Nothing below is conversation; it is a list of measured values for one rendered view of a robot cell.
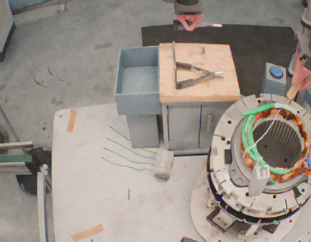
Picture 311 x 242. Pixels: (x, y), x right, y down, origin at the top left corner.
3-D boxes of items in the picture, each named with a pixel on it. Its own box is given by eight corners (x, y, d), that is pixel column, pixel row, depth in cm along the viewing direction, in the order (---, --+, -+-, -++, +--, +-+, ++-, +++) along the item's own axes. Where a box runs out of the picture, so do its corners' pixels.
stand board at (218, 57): (160, 103, 93) (159, 96, 91) (159, 49, 104) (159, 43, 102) (240, 101, 92) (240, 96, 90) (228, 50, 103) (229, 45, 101)
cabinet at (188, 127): (165, 158, 114) (161, 102, 93) (164, 106, 125) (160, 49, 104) (228, 153, 114) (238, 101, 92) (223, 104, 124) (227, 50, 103)
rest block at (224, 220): (223, 210, 98) (225, 204, 94) (235, 220, 96) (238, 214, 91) (212, 220, 97) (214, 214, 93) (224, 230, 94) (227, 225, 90)
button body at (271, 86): (272, 132, 117) (286, 83, 96) (255, 128, 118) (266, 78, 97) (273, 115, 121) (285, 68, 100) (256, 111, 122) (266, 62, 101)
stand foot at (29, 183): (15, 194, 191) (14, 193, 190) (17, 148, 211) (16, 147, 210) (61, 196, 192) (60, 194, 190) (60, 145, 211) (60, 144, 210)
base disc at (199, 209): (188, 261, 92) (188, 260, 91) (189, 148, 114) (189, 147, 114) (304, 241, 90) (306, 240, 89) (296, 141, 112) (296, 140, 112)
